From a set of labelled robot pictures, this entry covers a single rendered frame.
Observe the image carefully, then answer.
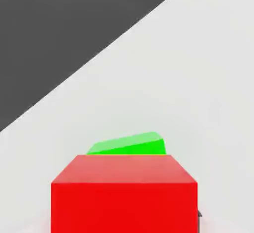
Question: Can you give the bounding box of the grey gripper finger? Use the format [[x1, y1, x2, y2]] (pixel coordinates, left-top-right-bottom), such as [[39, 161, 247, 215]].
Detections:
[[197, 210, 205, 233]]

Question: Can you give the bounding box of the small red cube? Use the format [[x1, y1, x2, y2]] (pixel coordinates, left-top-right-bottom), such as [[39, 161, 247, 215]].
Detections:
[[50, 154, 198, 233]]

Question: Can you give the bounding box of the small green cube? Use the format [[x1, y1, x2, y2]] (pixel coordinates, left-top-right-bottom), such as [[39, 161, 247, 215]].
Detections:
[[86, 131, 167, 155]]

